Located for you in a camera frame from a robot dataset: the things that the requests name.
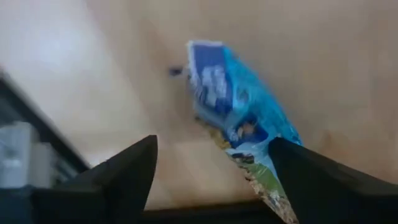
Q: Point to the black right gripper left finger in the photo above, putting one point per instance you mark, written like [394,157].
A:
[118,186]

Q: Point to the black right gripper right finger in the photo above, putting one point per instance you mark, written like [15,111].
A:
[326,193]

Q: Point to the dark blue granola bar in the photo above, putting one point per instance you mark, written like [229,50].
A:
[236,93]

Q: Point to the black aluminium frame rail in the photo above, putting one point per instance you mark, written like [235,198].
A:
[37,124]

